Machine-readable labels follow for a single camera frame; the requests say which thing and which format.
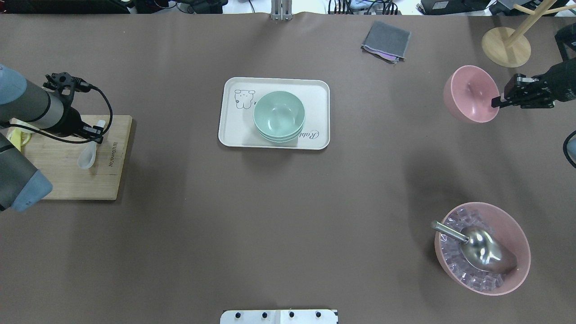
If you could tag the cream rabbit serving tray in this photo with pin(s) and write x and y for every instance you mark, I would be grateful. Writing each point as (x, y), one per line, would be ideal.
(240, 94)

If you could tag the bamboo cutting board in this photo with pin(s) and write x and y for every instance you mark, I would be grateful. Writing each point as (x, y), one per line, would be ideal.
(58, 162)

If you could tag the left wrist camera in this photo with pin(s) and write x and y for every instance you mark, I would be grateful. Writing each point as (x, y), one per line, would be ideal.
(59, 82)

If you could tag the top green bowl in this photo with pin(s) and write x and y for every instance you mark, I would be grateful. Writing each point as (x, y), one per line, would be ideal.
(279, 114)

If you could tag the bottom green bowl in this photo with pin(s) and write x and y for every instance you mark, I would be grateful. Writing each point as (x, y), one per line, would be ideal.
(298, 136)

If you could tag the folded grey cloth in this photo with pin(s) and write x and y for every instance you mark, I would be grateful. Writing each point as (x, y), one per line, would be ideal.
(387, 42)

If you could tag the wooden mug tree stand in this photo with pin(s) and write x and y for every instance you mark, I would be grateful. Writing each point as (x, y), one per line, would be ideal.
(509, 47)

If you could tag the middle green bowl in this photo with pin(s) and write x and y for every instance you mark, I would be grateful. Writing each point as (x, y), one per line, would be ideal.
(300, 132)

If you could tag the small pink bowl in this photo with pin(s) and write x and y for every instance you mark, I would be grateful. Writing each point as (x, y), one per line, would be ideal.
(468, 95)

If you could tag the green bowl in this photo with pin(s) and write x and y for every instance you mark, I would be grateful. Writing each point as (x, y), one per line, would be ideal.
(279, 114)
(298, 136)
(300, 132)

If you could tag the clear ice cubes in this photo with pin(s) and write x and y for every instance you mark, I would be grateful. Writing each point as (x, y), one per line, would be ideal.
(482, 281)

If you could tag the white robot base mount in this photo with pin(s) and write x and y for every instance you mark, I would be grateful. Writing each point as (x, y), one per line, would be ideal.
(280, 316)

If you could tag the aluminium frame post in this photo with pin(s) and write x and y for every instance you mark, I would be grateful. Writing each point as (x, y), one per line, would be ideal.
(281, 10)

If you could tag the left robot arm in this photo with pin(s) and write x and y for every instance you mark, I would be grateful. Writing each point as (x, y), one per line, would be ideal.
(27, 108)

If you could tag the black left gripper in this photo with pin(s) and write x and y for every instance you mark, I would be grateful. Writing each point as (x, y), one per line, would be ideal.
(70, 122)

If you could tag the metal ice scoop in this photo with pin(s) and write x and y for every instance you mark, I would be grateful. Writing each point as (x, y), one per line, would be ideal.
(480, 249)

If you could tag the large pink bowl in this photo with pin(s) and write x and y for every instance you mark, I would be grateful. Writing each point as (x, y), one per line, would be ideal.
(508, 232)

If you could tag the black tray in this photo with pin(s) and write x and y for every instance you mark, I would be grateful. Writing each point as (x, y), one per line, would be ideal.
(566, 42)

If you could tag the white ceramic spoon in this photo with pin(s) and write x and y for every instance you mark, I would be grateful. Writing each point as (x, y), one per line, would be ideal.
(86, 157)

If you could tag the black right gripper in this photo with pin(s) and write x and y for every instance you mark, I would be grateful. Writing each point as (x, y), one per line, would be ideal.
(556, 84)

